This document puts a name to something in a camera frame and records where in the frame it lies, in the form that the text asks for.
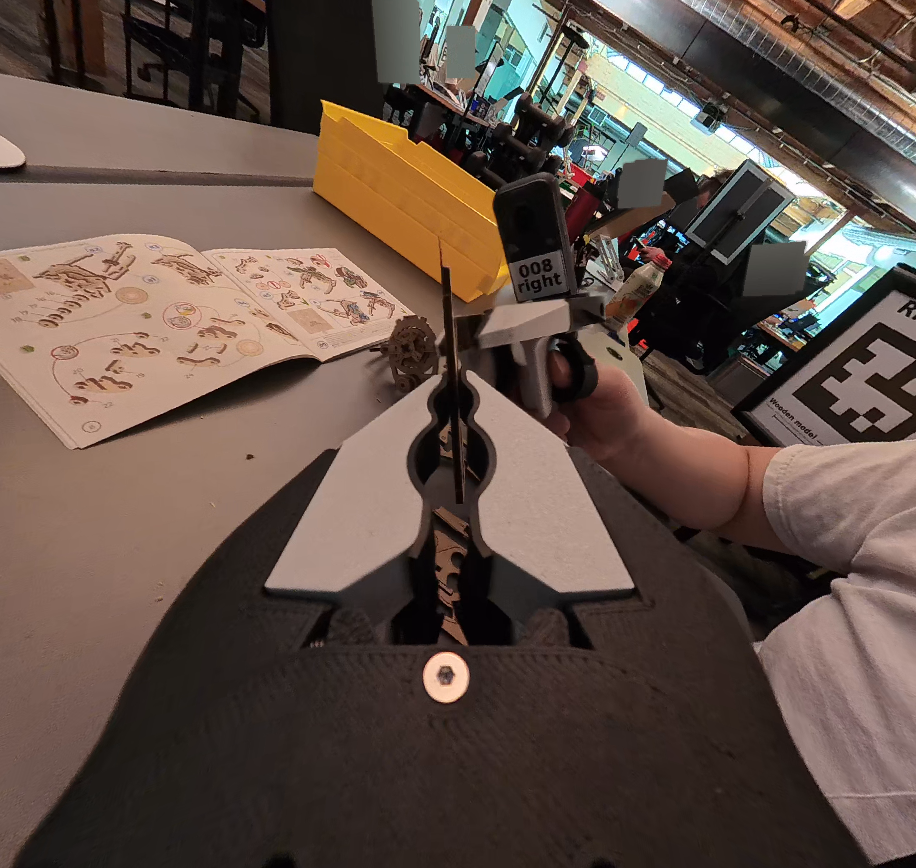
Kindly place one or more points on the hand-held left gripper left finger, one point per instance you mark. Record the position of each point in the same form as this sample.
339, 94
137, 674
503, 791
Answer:
343, 524

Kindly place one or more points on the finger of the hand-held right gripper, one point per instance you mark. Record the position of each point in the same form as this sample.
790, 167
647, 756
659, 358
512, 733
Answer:
469, 331
522, 324

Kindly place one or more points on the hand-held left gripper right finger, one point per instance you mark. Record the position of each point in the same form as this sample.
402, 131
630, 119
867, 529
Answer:
558, 524

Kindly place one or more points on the small plywood parts fret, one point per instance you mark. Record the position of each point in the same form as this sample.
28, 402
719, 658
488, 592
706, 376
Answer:
449, 310

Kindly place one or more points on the illustrated instruction booklet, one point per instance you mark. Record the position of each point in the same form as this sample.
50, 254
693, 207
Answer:
179, 396

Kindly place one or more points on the person's right forearm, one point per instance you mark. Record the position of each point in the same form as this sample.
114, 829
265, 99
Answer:
694, 474

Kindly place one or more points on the partly built wooden model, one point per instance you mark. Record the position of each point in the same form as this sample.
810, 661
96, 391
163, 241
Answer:
411, 353

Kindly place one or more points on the person's right hand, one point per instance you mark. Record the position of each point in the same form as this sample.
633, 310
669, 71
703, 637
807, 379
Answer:
601, 417

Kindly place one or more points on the black dumbbell rack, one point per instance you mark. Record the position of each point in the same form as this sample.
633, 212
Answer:
529, 131

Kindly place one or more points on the white bottle red cap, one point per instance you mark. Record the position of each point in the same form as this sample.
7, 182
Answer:
637, 296

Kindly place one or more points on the low yellow storage bin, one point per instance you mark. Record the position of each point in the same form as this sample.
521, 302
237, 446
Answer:
401, 203

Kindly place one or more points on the black framed monitor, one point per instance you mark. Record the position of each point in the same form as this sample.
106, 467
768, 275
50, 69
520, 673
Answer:
744, 203

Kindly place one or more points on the black framed marker sign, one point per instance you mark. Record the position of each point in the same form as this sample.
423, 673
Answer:
887, 303

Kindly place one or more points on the black office chair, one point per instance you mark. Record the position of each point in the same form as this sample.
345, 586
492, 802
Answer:
200, 24

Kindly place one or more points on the white stand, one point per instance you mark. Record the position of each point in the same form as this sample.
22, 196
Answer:
11, 152

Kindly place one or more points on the silver ventilation duct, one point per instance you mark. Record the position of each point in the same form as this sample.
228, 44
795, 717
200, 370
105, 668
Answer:
787, 45

